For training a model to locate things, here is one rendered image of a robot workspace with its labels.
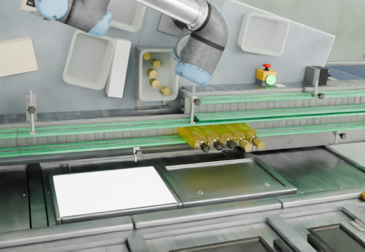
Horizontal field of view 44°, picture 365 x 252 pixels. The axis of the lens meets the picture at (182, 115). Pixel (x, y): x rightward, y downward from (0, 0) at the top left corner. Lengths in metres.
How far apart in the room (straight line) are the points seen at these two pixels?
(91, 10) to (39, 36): 0.72
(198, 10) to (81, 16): 0.35
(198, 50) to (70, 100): 0.77
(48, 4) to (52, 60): 0.77
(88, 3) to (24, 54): 0.68
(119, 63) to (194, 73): 0.59
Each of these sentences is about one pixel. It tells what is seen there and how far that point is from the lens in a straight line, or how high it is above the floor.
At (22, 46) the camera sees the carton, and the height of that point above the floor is 0.82.
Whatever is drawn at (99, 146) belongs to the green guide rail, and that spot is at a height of 0.96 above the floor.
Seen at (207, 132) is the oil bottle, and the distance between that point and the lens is 1.87.
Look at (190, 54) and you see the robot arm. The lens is 1.40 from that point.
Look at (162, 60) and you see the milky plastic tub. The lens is 2.01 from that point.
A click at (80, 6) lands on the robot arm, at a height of 1.44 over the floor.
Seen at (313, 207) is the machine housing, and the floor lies 1.42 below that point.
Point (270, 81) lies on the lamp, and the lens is 2.15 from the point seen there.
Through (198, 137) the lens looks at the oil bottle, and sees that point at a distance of 1.82.
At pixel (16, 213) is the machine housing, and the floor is 1.18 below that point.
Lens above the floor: 2.65
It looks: 63 degrees down
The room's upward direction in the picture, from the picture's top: 133 degrees clockwise
